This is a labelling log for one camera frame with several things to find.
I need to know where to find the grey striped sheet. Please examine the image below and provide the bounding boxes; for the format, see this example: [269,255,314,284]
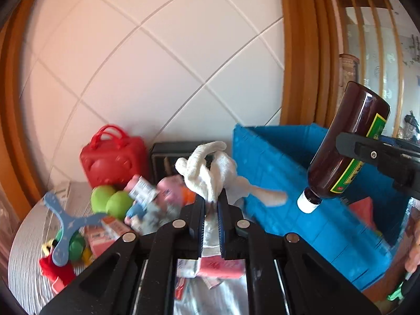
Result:
[8,182,99,315]

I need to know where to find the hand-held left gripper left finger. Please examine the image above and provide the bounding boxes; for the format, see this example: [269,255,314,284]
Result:
[39,196,206,315]

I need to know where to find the red bear-face toy suitcase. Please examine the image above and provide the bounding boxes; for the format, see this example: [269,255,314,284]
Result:
[80,125,147,188]

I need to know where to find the blue plastic crate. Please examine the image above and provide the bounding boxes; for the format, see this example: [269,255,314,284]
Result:
[232,123,420,291]

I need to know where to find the black gift box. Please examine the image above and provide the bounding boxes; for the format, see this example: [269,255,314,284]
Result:
[149,142,214,185]

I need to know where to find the blue plastic boomerang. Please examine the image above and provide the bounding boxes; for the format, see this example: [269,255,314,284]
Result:
[43,192,107,266]

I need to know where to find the green plush ball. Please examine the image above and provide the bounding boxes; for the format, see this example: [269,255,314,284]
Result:
[108,191,135,221]
[91,185,117,214]

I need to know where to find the wooden framed glass partition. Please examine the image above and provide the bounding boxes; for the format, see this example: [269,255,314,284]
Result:
[334,0,406,136]

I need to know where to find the green plastic object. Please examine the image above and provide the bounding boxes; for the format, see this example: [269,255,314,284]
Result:
[387,279,411,302]

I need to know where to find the red plush toy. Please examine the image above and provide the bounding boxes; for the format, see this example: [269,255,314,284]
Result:
[39,254,77,285]

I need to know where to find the white knotted cloth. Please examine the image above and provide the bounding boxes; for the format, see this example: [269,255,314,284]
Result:
[175,141,288,260]

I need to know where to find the dark green plush toy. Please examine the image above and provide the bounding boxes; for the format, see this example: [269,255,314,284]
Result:
[54,228,87,262]

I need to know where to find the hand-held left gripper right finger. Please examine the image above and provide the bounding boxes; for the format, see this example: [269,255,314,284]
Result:
[217,190,382,315]

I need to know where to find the white printed packet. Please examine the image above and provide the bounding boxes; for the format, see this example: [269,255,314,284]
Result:
[128,175,157,208]

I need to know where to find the pink flowered tissue pack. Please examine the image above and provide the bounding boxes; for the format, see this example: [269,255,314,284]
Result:
[197,258,246,278]

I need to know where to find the person's right hand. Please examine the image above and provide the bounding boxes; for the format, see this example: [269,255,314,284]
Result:
[405,218,420,281]

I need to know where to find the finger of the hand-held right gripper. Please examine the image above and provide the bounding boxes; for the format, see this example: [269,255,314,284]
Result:
[335,132,420,201]

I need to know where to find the wooden door frame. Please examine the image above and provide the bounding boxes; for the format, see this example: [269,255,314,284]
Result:
[278,0,342,127]
[0,0,47,211]

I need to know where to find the brown medicine bottle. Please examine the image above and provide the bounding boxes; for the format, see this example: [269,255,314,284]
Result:
[297,81,392,213]

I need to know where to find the dark bird figurine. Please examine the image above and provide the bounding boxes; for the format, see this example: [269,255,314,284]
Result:
[403,112,420,136]

